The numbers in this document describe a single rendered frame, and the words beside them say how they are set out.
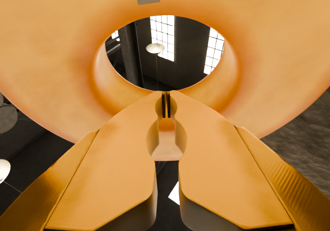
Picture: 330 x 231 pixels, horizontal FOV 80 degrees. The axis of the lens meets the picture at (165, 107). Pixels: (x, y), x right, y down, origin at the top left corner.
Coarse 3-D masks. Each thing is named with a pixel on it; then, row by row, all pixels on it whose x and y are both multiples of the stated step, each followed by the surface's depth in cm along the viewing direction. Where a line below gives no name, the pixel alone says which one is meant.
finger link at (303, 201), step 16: (240, 128) 8; (256, 144) 7; (256, 160) 7; (272, 160) 7; (272, 176) 6; (288, 176) 6; (304, 176) 6; (288, 192) 6; (304, 192) 6; (320, 192) 6; (288, 208) 5; (304, 208) 5; (320, 208) 5; (304, 224) 5; (320, 224) 5
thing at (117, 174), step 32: (160, 96) 10; (128, 128) 8; (96, 160) 7; (128, 160) 7; (64, 192) 6; (96, 192) 6; (128, 192) 6; (64, 224) 5; (96, 224) 5; (128, 224) 6
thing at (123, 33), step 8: (128, 24) 429; (120, 32) 426; (128, 32) 439; (136, 32) 443; (120, 40) 443; (128, 40) 450; (136, 40) 458; (128, 48) 444; (136, 48) 475; (128, 56) 462; (136, 56) 494; (128, 64) 483; (136, 64) 511; (128, 72) 505; (136, 72) 525; (128, 80) 528; (136, 80) 539
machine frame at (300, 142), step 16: (320, 96) 38; (304, 112) 42; (320, 112) 40; (288, 128) 47; (304, 128) 44; (320, 128) 42; (272, 144) 53; (288, 144) 50; (304, 144) 47; (320, 144) 44; (288, 160) 53; (304, 160) 50; (320, 160) 47; (320, 176) 50
